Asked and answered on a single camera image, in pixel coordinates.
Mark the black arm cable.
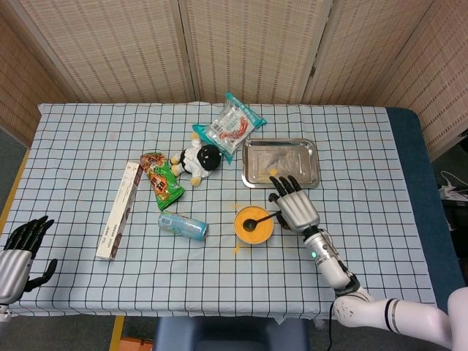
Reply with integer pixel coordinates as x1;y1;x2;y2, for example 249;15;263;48
326;299;336;351

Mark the orange box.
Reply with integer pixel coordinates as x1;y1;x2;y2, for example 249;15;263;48
119;336;156;351

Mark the stainless steel tray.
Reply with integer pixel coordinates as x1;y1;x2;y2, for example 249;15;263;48
241;137;321;189

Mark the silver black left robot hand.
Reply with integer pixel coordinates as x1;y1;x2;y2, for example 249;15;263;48
0;215;59;304

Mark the black spoon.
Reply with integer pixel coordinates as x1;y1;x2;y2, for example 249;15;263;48
241;211;282;233

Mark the black bag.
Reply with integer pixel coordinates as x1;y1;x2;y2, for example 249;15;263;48
442;199;468;235

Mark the woven folding screen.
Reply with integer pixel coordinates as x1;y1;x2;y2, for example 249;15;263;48
0;0;468;162

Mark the blue checkered tablecloth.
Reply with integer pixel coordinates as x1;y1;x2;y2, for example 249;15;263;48
0;102;438;319

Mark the dark blue padded table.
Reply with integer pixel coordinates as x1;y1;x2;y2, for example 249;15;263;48
385;107;465;312

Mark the light blue drink can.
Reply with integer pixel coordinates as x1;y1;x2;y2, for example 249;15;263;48
157;211;209;243

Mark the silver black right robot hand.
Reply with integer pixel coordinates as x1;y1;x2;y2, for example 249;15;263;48
268;175;321;234

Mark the plush doll with black head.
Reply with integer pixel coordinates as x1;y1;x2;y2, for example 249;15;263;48
168;132;222;188

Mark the white cable bundle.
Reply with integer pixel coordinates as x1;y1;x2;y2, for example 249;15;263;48
438;170;468;202

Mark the teal clear snack packet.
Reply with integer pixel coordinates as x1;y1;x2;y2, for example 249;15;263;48
192;91;267;165

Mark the long white cookie box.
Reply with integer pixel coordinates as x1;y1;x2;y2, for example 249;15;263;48
95;162;143;262

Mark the green orange snack bag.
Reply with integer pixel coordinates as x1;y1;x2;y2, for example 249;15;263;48
140;151;185;211

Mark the beige bowl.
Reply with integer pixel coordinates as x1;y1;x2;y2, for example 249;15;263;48
233;205;276;246

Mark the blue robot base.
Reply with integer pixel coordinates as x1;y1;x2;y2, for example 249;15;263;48
153;316;310;351

